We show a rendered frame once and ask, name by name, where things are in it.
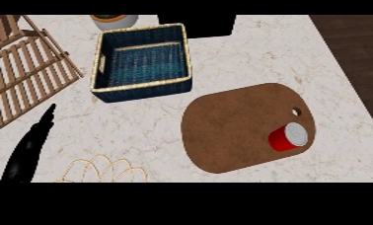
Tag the brown wooden cutting board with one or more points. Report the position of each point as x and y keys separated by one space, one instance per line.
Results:
x=234 y=130

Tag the blue wicker basket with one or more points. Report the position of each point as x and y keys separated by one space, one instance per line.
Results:
x=141 y=61

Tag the red can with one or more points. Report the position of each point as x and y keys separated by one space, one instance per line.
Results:
x=287 y=138

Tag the black appliance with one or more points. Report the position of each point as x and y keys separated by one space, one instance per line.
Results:
x=200 y=25

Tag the white plant pot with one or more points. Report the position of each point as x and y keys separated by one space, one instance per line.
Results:
x=114 y=21

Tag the wooden slatted rack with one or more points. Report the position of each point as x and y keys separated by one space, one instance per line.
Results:
x=29 y=67

